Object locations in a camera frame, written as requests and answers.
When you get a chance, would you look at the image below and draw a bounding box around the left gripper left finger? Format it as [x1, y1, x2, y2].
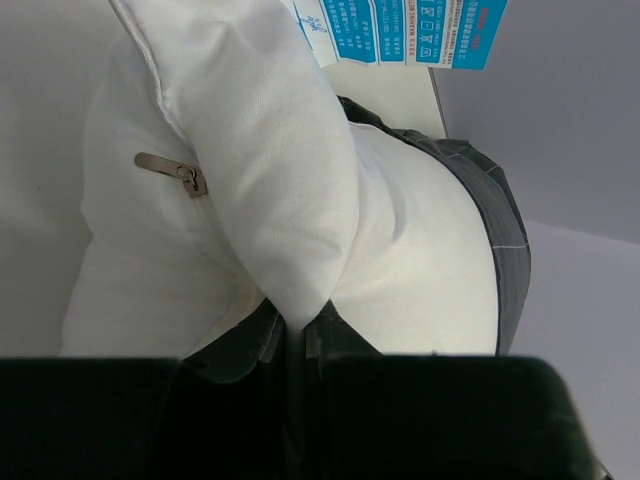
[0, 297, 291, 480]

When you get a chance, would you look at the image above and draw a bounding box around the dark grey checked pillowcase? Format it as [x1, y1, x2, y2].
[337, 95, 532, 357]

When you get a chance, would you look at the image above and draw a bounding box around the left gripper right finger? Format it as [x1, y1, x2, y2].
[302, 299, 611, 480]

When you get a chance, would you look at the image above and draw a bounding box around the white pillow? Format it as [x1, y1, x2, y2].
[61, 1, 498, 357]

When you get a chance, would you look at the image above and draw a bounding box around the blue white care label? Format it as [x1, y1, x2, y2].
[284, 0, 507, 70]

